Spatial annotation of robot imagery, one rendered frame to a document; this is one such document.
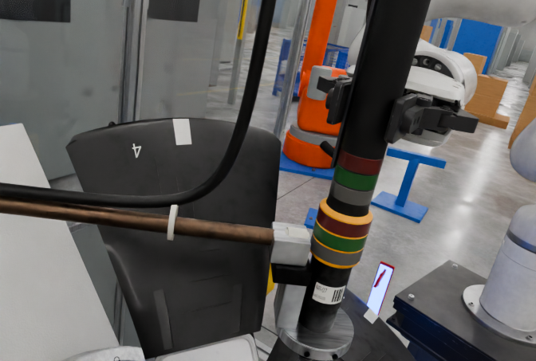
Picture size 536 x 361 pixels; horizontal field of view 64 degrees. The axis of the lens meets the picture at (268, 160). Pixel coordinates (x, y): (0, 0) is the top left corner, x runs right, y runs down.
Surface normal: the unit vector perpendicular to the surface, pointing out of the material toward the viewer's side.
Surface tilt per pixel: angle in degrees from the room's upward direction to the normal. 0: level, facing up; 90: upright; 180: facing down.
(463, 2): 144
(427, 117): 90
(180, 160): 43
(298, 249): 90
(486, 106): 90
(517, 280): 89
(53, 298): 50
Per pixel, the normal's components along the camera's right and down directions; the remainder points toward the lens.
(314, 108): -0.06, 0.35
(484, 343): 0.17, -0.93
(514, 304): -0.55, 0.18
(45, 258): 0.76, -0.34
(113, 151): 0.24, -0.33
